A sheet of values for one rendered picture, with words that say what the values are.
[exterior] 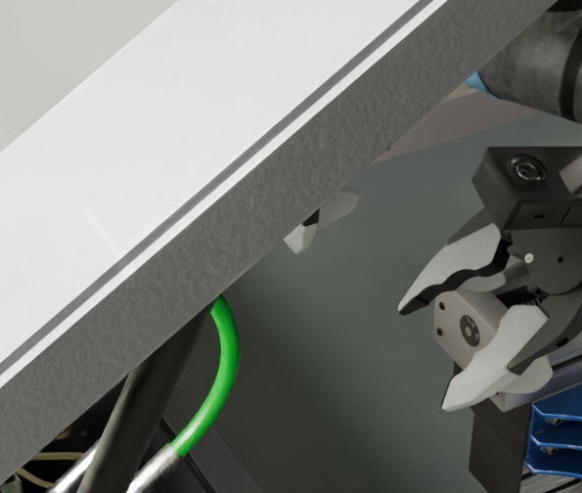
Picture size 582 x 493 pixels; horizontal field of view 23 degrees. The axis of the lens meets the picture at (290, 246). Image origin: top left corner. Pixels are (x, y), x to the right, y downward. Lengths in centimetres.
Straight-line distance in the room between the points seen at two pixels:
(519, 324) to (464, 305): 60
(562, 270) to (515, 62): 59
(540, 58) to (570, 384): 34
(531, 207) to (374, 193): 255
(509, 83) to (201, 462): 48
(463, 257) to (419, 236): 230
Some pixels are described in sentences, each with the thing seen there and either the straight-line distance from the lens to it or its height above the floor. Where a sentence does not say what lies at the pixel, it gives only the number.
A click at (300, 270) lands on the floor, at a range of 310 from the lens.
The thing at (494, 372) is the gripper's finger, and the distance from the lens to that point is 88.
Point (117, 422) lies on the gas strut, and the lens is 54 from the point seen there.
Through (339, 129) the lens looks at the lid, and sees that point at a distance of 45.
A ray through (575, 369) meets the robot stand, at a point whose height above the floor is 93.
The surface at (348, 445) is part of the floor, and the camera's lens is 271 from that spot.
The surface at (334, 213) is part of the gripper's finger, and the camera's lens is 114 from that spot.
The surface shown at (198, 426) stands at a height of 118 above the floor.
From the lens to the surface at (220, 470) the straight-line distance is 134.
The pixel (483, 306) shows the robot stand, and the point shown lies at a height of 99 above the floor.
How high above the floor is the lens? 192
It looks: 37 degrees down
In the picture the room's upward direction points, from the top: straight up
